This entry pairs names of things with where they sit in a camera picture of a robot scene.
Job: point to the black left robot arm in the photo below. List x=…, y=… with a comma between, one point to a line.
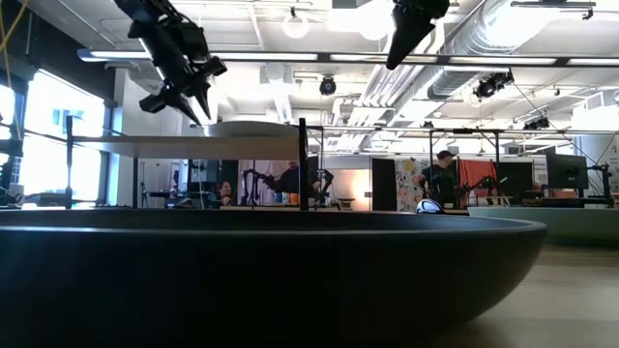
x=142, y=9

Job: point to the black ceiling spotlight cluster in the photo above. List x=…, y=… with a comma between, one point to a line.
x=493, y=84

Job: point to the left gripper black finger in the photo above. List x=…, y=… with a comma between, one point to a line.
x=204, y=99
x=186, y=107

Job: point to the round white ceiling lamp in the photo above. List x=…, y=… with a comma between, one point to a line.
x=296, y=26

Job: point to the off-white round plate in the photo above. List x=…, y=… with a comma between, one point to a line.
x=251, y=129

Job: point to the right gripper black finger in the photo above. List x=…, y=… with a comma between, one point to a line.
x=406, y=34

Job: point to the black partition panel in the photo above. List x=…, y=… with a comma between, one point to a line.
x=384, y=183

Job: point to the black round plate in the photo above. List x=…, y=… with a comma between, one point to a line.
x=242, y=280

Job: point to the black equipment stand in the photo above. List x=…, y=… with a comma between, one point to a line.
x=10, y=145

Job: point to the wooden shelf with black frame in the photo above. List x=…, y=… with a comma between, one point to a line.
x=193, y=147

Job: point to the light mint green round plate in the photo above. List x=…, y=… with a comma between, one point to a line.
x=570, y=224

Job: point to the colourful floral poster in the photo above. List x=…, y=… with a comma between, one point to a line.
x=408, y=181

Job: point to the overhead light bar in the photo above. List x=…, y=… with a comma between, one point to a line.
x=263, y=56

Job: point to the silver ventilation duct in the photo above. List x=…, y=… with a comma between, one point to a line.
x=454, y=82

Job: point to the black background monitor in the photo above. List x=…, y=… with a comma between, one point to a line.
x=567, y=171
x=515, y=176

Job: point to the person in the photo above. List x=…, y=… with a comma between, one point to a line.
x=290, y=181
x=441, y=181
x=225, y=192

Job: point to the black background robot arm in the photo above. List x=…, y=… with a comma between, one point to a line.
x=325, y=181
x=256, y=179
x=483, y=183

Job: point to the black background rig frame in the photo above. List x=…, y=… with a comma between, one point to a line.
x=464, y=130
x=280, y=127

